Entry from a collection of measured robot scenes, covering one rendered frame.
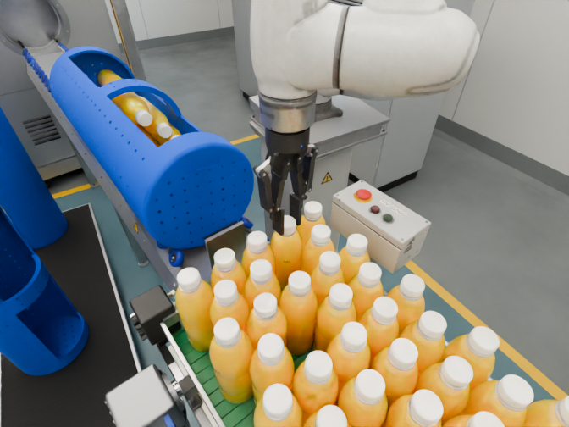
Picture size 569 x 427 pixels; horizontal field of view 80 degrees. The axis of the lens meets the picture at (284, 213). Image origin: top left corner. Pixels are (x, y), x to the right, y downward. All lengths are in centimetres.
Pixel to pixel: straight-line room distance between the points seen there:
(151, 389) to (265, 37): 69
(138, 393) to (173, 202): 40
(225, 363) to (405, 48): 51
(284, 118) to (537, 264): 222
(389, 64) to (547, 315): 201
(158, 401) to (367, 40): 74
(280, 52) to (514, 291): 206
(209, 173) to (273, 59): 37
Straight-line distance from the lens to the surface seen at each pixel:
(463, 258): 238
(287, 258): 74
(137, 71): 217
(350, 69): 47
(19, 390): 189
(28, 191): 221
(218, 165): 79
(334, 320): 62
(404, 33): 47
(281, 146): 56
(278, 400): 52
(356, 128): 118
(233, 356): 59
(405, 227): 76
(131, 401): 85
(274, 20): 48
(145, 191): 75
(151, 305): 77
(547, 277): 253
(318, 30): 48
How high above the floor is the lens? 160
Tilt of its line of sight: 42 degrees down
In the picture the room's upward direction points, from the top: straight up
